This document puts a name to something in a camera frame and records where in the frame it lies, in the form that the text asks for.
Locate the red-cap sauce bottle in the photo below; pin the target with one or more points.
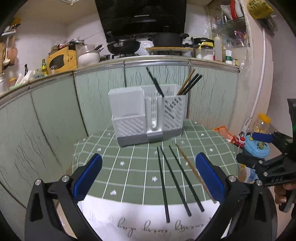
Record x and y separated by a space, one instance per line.
238 141

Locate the yellow microwave oven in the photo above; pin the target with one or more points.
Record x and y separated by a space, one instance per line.
63 60

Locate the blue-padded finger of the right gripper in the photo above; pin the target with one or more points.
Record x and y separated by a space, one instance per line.
263 137
251 162

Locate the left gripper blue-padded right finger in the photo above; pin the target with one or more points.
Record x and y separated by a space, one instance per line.
245 211

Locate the white rice cooker pot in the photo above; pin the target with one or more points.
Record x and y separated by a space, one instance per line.
88 55

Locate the yellow hanging bag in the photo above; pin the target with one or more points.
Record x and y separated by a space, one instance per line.
259 9

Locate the white squeeze bottle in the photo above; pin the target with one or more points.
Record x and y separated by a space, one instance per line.
218 48

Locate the green checked tablecloth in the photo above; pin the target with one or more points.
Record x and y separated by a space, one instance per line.
126 202

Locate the light wooden chopstick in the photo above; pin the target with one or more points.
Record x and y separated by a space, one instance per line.
186 81

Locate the green-label white bottle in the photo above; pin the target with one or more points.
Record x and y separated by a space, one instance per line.
228 53

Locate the person's right hand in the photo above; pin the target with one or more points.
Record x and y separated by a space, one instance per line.
280 191

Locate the dark brown wooden chopstick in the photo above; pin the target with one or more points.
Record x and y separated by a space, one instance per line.
193 168

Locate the blue plastic toy container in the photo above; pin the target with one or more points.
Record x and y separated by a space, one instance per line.
257 149

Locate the black range hood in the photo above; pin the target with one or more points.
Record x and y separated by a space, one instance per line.
123 18

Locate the white plastic utensil holder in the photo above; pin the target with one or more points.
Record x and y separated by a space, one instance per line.
141 115

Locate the black wok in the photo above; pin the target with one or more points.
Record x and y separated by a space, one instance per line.
124 46

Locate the yellow-lid plastic jar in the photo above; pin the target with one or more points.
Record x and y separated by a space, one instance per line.
261 125

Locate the black cooking pot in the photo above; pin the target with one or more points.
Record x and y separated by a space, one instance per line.
168 39

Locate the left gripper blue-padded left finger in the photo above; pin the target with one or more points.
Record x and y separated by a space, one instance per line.
42 221

